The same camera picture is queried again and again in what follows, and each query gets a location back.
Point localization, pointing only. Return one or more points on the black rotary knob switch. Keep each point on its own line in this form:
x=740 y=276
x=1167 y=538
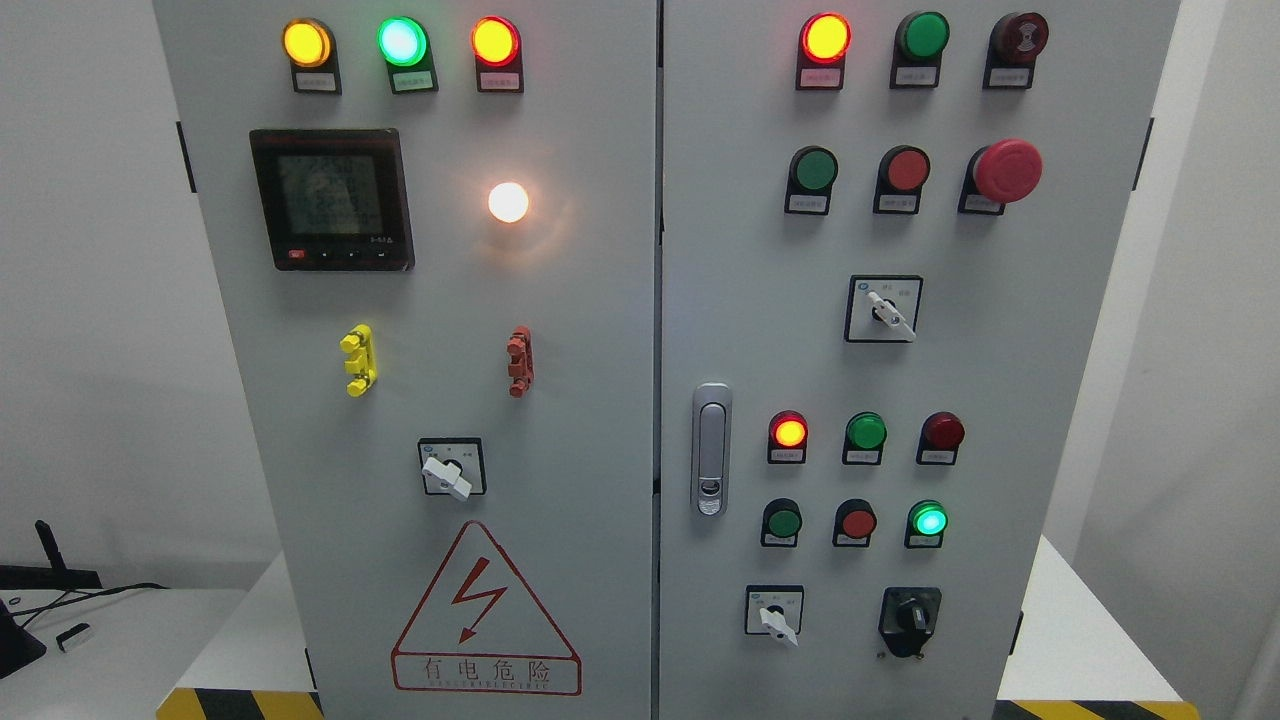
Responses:
x=908 y=619

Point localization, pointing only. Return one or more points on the grey electrical control cabinet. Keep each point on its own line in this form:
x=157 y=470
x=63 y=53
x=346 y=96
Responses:
x=654 y=139

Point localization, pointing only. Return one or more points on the red terminal clip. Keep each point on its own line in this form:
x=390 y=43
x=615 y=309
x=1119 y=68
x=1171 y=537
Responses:
x=520 y=367

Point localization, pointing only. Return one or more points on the red lit indicator middle left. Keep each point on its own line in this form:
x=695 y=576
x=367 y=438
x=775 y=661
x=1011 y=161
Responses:
x=788 y=434

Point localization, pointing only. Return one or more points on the red lit indicator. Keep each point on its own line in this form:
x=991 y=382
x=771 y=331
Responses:
x=788 y=434
x=822 y=46

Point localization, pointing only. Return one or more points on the white glowing lamp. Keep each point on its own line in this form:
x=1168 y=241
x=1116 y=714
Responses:
x=508 y=202

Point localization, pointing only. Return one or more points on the green push button lower left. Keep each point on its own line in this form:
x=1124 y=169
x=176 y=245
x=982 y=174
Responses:
x=781 y=523

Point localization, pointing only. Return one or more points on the green push button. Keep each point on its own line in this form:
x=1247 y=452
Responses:
x=781 y=523
x=811 y=175

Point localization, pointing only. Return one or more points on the green indicator middle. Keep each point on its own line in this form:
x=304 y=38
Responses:
x=864 y=439

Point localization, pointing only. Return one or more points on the green push button upper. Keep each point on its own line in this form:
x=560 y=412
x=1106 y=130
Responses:
x=811 y=175

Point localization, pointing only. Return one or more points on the red push button lower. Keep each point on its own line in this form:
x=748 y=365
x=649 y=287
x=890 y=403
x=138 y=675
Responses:
x=855 y=523

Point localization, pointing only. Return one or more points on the red push button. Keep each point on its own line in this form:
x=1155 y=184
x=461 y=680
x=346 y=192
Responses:
x=902 y=172
x=855 y=523

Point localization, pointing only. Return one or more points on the yellow terminal clip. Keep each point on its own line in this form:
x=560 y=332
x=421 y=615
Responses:
x=360 y=363

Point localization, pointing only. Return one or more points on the red indicator middle right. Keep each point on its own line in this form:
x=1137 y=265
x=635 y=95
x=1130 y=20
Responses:
x=940 y=438

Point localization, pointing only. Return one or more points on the red high voltage warning sticker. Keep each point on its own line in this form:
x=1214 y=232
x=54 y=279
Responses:
x=479 y=628

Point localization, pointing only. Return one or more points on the red push button upper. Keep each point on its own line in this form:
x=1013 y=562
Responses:
x=902 y=172

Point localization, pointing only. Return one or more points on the green indicator lower right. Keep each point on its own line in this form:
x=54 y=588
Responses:
x=925 y=526

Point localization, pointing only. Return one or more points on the black digital power meter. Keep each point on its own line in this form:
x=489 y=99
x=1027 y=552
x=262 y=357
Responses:
x=334 y=199

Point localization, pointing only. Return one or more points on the red lit indicator left door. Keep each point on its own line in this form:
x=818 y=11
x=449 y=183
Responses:
x=499 y=63

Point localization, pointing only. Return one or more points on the red lit indicator right top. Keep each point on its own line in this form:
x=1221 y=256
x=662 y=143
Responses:
x=822 y=46

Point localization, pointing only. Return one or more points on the green lit indicator light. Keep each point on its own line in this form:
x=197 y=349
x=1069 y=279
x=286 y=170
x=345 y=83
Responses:
x=407 y=51

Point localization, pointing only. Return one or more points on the red emergency stop mushroom button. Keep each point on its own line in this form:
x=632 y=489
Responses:
x=1003 y=172

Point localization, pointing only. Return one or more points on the green unlit indicator right top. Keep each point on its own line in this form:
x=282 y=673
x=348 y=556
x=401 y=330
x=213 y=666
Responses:
x=918 y=47

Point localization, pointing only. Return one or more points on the yellow indicator light top left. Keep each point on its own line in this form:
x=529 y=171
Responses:
x=312 y=54

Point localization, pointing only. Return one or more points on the dark red buzzer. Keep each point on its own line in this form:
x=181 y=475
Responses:
x=1015 y=43

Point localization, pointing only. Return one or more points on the small black white device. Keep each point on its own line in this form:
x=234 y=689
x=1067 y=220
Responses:
x=73 y=637

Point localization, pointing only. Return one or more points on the silver door latch handle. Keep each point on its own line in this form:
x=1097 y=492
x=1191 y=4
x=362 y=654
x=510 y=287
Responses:
x=711 y=445

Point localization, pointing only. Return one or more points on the white selector switch left door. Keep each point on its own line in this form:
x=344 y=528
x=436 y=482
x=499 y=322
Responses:
x=452 y=467

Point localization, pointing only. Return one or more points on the white selector switch upper right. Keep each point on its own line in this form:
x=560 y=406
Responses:
x=883 y=308

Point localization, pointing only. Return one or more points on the white selector switch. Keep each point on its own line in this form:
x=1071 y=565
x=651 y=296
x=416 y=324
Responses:
x=775 y=610
x=883 y=308

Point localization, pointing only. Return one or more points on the white selector switch lower right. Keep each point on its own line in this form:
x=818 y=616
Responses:
x=775 y=610

